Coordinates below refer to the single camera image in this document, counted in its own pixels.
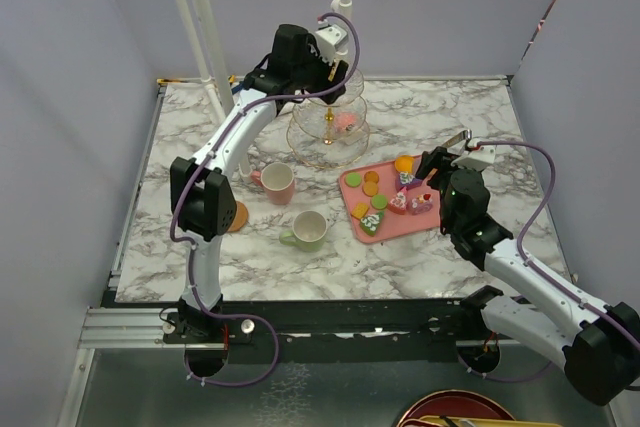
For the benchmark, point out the blue-handled pliers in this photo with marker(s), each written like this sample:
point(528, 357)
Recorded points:
point(240, 84)

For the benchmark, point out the aluminium rail base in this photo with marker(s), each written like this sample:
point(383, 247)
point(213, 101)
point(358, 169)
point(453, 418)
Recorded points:
point(159, 325)

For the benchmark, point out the pink serving tray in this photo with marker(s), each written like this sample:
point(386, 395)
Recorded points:
point(392, 225)

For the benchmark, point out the three-tier glass dessert stand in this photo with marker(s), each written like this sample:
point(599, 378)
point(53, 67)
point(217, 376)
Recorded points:
point(331, 136)

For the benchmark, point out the toy brown chip cookie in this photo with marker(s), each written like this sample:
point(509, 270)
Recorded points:
point(371, 176)

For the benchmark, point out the toy green cake slice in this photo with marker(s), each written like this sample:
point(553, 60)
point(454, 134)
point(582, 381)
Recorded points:
point(370, 223)

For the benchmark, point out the toy yellow cracker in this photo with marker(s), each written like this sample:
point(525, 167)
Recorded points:
point(360, 210)

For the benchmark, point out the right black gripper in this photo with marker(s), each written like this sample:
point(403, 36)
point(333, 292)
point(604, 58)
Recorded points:
point(439, 158)

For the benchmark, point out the toy purple cake slice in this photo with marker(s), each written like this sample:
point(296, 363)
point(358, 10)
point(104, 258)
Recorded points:
point(406, 181)

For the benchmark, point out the toy orange round cookie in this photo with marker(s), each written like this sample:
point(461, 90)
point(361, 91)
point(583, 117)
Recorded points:
point(370, 188)

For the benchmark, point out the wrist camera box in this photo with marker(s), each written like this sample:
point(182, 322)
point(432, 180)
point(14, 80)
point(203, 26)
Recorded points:
point(332, 42)
point(477, 159)

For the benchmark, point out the red round tray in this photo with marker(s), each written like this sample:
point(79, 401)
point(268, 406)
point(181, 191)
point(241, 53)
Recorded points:
point(458, 403)

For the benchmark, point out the toy orange egg tart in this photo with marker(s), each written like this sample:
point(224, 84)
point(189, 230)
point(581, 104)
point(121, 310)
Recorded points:
point(404, 164)

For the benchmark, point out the toy green macaron lower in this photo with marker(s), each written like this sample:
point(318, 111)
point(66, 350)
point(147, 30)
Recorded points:
point(379, 201)

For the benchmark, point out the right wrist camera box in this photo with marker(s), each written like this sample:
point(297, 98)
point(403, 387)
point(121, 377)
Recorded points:
point(477, 159)

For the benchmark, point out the pink mug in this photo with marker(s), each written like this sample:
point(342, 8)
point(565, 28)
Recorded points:
point(278, 182)

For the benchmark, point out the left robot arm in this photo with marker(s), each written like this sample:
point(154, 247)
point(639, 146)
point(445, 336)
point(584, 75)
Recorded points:
point(202, 202)

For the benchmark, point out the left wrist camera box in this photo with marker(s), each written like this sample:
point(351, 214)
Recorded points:
point(332, 42)

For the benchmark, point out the pink-handled metal tongs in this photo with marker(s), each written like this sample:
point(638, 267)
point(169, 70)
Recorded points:
point(457, 138)

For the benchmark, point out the green mug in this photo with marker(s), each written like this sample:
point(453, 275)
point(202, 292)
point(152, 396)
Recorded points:
point(308, 232)

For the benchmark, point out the white pvc pipe frame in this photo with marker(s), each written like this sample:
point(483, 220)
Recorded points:
point(210, 22)

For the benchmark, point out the toy green macaron upper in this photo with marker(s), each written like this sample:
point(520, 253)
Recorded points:
point(353, 179)

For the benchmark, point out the toy green macaron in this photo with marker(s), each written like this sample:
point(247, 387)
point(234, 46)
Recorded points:
point(353, 179)
point(379, 201)

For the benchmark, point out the yellow-handled tool at wall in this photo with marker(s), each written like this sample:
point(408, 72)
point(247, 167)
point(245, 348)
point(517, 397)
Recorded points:
point(166, 81)

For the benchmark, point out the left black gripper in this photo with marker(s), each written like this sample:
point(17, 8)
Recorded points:
point(325, 84)

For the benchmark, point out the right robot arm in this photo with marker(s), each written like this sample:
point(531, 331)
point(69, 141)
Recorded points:
point(594, 343)

